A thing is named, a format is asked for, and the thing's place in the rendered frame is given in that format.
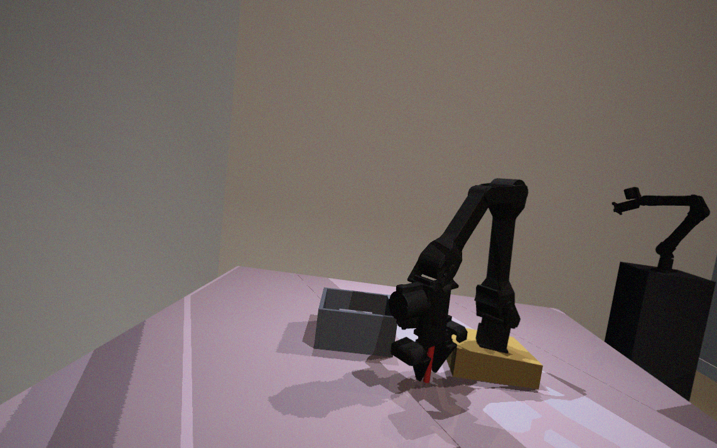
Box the dark red peg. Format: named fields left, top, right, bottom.
left=423, top=346, right=434, bottom=383

